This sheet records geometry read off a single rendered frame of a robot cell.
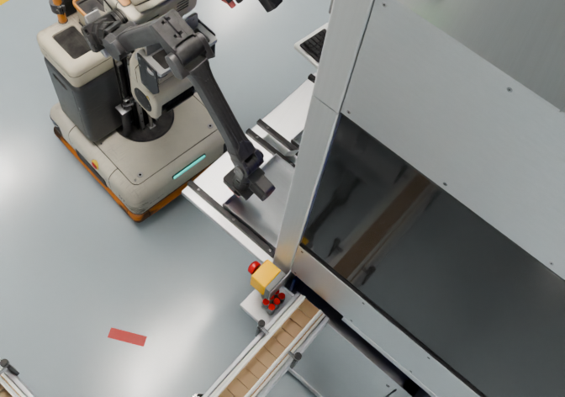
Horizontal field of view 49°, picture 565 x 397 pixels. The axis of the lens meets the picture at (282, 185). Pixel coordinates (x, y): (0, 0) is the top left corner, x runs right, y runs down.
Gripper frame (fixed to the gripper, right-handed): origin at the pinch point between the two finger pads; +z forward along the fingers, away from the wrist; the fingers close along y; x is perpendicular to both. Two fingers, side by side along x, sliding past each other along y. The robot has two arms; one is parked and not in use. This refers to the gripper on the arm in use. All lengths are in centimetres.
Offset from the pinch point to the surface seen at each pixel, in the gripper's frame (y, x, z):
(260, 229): 13.5, -3.3, 1.3
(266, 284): 27.4, -20.5, -16.1
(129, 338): -1, -46, 92
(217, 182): -7.8, -0.5, 4.8
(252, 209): 7.1, 0.2, 2.3
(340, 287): 42, -12, -33
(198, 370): 29, -36, 88
